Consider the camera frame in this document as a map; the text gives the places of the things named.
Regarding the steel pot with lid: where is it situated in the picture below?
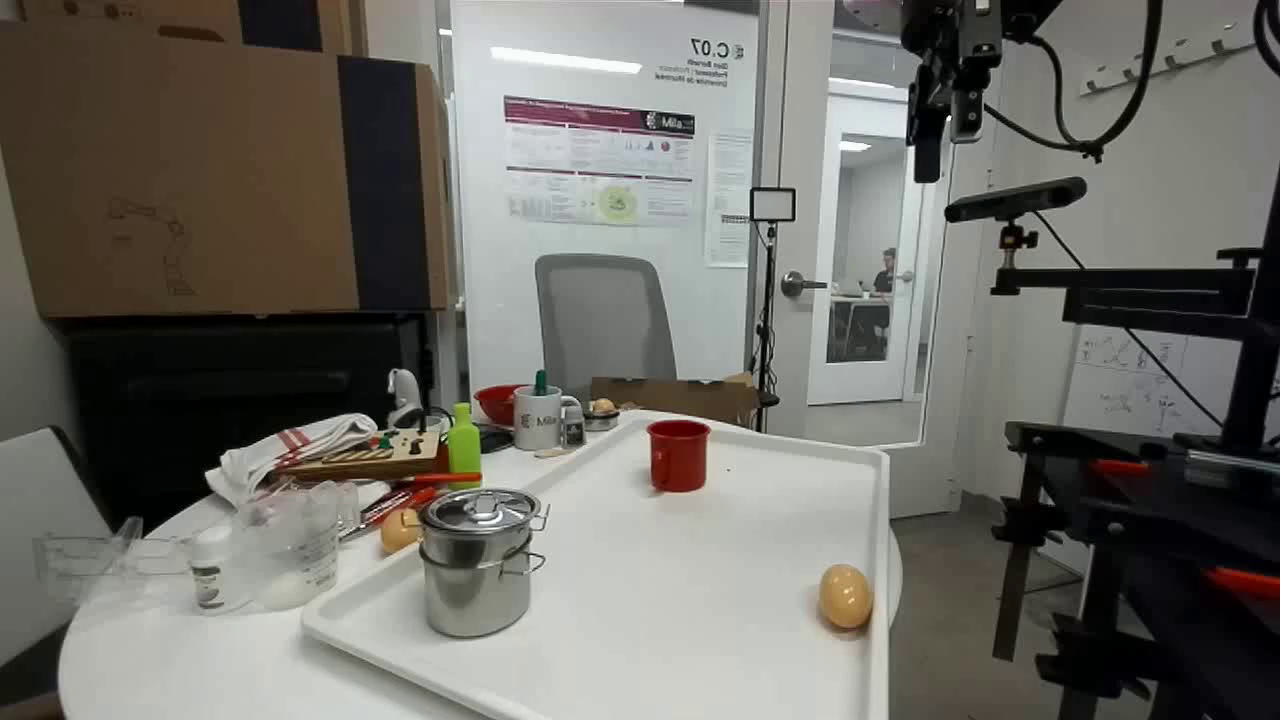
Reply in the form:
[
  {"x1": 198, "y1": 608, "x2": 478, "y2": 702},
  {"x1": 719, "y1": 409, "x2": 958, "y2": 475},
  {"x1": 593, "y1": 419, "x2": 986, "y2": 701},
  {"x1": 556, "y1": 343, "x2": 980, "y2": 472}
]
[{"x1": 417, "y1": 482, "x2": 553, "y2": 644}]

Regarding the white cloth red print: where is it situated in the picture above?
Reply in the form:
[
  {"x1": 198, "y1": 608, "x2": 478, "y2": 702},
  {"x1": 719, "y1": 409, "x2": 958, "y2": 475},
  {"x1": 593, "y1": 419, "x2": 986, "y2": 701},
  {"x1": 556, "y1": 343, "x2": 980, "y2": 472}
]
[{"x1": 198, "y1": 409, "x2": 383, "y2": 510}]

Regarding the white spray bottle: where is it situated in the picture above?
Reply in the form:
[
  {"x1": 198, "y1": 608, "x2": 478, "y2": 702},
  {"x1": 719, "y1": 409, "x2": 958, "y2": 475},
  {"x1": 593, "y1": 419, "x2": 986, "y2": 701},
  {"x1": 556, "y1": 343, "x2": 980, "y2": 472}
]
[{"x1": 383, "y1": 363, "x2": 429, "y2": 430}]

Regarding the metal strainer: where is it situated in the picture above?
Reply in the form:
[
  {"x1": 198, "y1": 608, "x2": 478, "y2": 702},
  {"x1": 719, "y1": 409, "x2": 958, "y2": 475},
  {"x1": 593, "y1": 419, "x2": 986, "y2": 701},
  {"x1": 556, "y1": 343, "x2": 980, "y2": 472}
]
[{"x1": 579, "y1": 390, "x2": 627, "y2": 436}]

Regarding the small white bottle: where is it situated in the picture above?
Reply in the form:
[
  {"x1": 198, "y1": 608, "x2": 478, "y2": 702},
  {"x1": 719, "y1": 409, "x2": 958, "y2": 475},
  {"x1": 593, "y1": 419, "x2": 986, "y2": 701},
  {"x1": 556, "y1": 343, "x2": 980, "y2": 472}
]
[{"x1": 182, "y1": 522, "x2": 239, "y2": 614}]

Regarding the black stereo camera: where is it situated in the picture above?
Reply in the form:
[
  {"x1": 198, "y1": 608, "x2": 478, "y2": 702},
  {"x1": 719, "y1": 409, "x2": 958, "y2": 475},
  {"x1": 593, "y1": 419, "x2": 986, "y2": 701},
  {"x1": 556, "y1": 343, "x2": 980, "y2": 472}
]
[{"x1": 939, "y1": 171, "x2": 1091, "y2": 228}]

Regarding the wooden board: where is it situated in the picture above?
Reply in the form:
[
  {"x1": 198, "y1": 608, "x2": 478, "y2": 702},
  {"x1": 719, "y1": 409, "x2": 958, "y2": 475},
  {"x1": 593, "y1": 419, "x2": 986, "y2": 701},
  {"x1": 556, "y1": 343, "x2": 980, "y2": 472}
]
[{"x1": 277, "y1": 425, "x2": 452, "y2": 486}]

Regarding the white paper sheet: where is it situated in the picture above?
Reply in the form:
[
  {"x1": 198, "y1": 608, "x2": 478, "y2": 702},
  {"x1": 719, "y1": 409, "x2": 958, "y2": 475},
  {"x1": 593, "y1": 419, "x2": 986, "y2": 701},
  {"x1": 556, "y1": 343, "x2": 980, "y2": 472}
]
[{"x1": 698, "y1": 124, "x2": 761, "y2": 272}]

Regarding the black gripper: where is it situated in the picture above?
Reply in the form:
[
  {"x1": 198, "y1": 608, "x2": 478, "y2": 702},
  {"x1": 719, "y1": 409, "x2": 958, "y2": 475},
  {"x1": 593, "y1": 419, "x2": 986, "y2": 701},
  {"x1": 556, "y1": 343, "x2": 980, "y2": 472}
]
[{"x1": 900, "y1": 0, "x2": 1006, "y2": 189}]

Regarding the white printed mug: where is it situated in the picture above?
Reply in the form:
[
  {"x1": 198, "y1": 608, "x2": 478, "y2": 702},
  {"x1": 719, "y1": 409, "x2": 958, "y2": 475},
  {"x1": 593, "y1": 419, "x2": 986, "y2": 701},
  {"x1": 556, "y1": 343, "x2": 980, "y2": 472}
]
[{"x1": 510, "y1": 386, "x2": 593, "y2": 460}]

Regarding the black workbench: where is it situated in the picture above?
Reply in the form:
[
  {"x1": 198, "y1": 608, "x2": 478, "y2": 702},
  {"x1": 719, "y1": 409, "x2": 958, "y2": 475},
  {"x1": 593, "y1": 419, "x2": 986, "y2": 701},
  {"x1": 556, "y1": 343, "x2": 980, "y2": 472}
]
[{"x1": 986, "y1": 416, "x2": 1280, "y2": 720}]

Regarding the red mug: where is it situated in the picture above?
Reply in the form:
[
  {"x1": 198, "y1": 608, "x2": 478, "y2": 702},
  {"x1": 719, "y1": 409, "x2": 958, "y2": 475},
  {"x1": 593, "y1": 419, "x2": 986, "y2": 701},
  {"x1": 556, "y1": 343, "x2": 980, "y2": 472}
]
[{"x1": 644, "y1": 416, "x2": 714, "y2": 497}]

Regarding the green plastic bottle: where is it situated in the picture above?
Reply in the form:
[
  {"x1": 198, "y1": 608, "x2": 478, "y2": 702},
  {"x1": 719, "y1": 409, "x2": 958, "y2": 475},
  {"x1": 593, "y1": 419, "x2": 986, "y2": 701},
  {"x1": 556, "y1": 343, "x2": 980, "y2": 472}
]
[{"x1": 445, "y1": 399, "x2": 482, "y2": 492}]

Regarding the red bowl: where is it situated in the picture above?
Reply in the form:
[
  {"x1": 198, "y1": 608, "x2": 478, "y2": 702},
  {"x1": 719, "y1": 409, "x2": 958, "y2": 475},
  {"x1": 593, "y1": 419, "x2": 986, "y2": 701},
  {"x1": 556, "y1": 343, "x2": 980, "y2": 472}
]
[{"x1": 471, "y1": 381, "x2": 528, "y2": 430}]

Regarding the white plastic tray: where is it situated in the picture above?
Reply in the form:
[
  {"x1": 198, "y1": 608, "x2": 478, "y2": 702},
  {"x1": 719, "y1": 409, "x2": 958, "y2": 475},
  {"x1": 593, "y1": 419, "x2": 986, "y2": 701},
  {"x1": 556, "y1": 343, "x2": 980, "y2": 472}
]
[{"x1": 301, "y1": 409, "x2": 897, "y2": 720}]

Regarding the large cardboard box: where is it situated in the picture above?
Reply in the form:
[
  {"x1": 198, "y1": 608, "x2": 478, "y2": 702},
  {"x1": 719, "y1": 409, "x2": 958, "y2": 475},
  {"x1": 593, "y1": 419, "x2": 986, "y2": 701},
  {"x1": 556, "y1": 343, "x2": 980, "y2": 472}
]
[{"x1": 0, "y1": 16, "x2": 460, "y2": 324}]

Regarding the white wall hook rail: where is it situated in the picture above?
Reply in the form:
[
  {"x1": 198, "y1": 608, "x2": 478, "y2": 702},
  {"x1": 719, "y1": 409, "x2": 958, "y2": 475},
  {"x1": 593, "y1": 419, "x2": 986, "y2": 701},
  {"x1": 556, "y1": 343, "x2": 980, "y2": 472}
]
[{"x1": 1078, "y1": 28, "x2": 1264, "y2": 100}]

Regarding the purple header poster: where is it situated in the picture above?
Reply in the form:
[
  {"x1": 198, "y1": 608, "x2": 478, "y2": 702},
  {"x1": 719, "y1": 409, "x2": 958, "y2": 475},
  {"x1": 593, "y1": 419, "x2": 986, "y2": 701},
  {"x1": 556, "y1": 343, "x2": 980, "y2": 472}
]
[{"x1": 500, "y1": 92, "x2": 709, "y2": 233}]

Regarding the orange clamp handle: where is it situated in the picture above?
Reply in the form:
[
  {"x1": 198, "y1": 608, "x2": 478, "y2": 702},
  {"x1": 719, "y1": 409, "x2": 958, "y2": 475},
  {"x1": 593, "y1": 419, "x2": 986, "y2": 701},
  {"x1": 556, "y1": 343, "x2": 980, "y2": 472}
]
[
  {"x1": 1200, "y1": 562, "x2": 1280, "y2": 604},
  {"x1": 1082, "y1": 454, "x2": 1161, "y2": 486}
]

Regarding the thick black cable loop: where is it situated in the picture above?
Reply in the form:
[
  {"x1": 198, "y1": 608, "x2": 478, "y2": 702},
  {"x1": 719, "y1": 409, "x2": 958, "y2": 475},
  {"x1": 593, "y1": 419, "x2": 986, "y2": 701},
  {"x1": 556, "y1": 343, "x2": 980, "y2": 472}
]
[{"x1": 1253, "y1": 0, "x2": 1280, "y2": 75}]

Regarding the grey mesh office chair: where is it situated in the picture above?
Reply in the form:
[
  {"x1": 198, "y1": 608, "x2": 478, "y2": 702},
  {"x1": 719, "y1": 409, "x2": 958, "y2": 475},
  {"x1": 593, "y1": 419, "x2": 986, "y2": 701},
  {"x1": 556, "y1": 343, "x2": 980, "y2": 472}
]
[{"x1": 530, "y1": 250, "x2": 679, "y2": 399}]

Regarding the clear plastic container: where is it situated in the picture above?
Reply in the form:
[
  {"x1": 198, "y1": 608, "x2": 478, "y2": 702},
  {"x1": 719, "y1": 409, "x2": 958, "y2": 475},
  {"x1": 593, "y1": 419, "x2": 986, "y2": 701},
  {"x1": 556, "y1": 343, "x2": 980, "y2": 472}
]
[{"x1": 224, "y1": 475, "x2": 364, "y2": 611}]

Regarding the whiteboard with scribbles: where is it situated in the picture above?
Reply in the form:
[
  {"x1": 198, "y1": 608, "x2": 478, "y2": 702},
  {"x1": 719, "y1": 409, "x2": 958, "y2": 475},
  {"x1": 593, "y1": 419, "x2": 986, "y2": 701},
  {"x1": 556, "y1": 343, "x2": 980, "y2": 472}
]
[{"x1": 1061, "y1": 324, "x2": 1258, "y2": 441}]

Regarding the clear plastic bag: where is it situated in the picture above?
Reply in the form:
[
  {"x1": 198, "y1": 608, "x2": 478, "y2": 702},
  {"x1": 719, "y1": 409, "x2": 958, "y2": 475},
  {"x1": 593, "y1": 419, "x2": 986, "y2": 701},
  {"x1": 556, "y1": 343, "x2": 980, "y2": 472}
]
[{"x1": 30, "y1": 514, "x2": 205, "y2": 614}]

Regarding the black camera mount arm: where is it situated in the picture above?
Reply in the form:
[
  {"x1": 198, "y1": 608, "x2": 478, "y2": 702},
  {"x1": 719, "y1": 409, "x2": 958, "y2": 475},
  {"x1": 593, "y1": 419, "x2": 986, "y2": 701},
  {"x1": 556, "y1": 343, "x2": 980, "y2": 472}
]
[{"x1": 986, "y1": 171, "x2": 1280, "y2": 454}]

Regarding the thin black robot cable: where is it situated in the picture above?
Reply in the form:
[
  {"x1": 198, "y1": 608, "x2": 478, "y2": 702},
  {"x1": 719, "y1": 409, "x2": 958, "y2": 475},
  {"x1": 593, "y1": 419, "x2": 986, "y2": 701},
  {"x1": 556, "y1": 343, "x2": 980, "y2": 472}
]
[{"x1": 980, "y1": 0, "x2": 1169, "y2": 164}]

